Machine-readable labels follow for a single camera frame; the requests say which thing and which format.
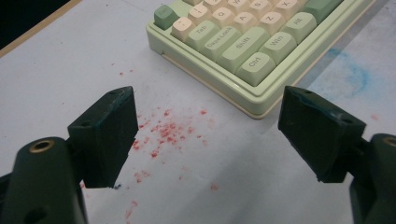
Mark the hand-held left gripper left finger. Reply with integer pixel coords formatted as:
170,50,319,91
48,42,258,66
67,86,139,189

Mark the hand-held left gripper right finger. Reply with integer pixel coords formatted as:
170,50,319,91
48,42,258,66
277,86,367,184

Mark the green and cream keyboard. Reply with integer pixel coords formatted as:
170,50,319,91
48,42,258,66
145,0,379,120

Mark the white table cover board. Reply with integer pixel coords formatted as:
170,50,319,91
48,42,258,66
0,0,396,224

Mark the wooden table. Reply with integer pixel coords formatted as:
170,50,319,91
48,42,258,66
0,0,83,59

